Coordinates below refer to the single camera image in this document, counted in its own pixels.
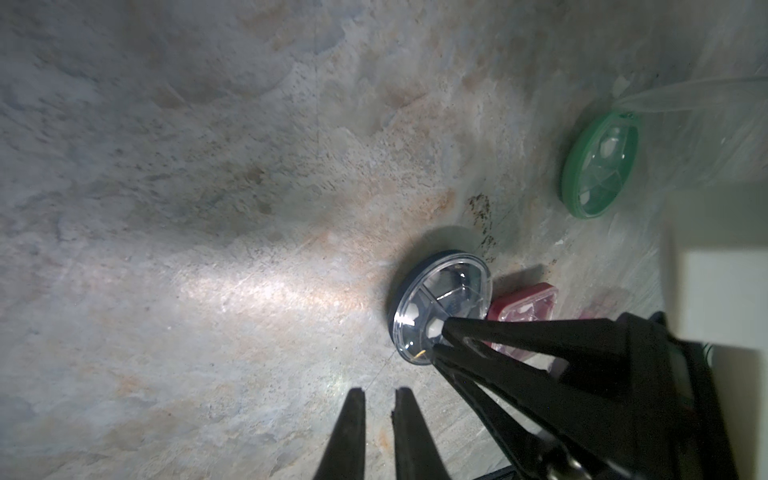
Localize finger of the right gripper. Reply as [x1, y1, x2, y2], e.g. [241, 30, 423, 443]
[441, 318, 629, 372]
[432, 345, 660, 479]

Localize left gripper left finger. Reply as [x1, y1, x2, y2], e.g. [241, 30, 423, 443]
[314, 388, 366, 480]

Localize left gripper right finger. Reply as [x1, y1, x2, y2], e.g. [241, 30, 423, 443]
[391, 387, 450, 480]

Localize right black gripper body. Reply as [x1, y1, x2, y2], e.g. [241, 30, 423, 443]
[611, 312, 738, 479]

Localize dark pink square pillbox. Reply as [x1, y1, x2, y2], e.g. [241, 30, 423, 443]
[486, 282, 559, 323]

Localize round dark blue pillbox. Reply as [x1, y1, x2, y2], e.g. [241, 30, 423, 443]
[387, 250, 493, 366]

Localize round green pillbox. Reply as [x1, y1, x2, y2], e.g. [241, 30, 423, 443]
[560, 74, 768, 220]

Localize light pink square pillbox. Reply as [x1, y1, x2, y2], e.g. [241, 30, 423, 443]
[549, 288, 632, 381]

